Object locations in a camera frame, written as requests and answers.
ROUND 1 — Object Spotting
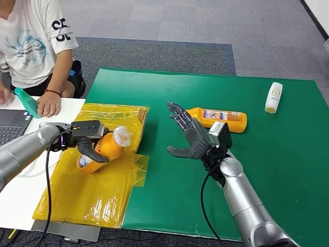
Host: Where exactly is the person's right hand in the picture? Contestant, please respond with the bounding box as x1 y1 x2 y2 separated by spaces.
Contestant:
0 84 12 105

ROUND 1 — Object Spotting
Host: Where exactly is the person's left hand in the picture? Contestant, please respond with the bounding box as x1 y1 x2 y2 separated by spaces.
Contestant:
37 91 62 118

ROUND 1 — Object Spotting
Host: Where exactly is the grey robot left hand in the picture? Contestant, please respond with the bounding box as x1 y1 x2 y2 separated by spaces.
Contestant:
61 120 110 164

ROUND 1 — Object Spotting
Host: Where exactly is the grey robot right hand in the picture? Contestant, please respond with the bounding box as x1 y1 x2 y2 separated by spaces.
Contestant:
167 101 214 161

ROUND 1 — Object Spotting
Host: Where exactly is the teal plastic bottle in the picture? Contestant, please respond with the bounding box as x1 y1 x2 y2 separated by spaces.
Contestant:
14 87 42 119

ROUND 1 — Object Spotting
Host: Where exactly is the orange detergent bottle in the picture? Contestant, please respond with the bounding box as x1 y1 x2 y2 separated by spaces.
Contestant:
186 107 248 134
76 126 133 174

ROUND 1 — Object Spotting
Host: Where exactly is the small white bottle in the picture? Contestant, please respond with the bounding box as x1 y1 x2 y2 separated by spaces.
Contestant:
265 82 283 114

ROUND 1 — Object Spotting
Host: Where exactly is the dark laptop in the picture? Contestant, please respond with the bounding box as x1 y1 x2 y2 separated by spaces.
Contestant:
0 109 34 147

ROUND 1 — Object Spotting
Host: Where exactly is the person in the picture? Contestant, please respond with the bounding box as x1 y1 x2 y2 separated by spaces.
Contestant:
0 0 79 99

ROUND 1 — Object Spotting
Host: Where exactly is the yellow plastic sheet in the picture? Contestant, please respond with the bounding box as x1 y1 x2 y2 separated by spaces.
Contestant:
32 103 149 229

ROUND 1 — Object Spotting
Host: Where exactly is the green table mat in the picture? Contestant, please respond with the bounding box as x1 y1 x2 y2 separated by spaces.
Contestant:
86 68 329 247

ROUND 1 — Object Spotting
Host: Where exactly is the grey metal plate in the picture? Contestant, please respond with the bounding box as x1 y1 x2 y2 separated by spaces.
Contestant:
31 220 101 243

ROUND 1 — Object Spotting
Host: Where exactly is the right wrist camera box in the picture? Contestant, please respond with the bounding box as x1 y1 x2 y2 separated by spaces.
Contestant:
208 121 233 158

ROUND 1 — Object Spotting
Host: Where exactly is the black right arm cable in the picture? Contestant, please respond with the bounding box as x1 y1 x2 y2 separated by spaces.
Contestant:
200 163 228 247

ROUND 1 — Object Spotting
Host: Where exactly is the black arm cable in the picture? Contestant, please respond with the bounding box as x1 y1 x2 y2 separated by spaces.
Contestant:
200 163 228 247
35 131 71 247

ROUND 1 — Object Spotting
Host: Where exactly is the thin white cable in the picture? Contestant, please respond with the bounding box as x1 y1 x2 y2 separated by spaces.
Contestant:
18 150 65 179

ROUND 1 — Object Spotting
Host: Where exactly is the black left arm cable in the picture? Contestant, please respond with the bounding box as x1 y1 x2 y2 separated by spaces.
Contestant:
35 131 71 247

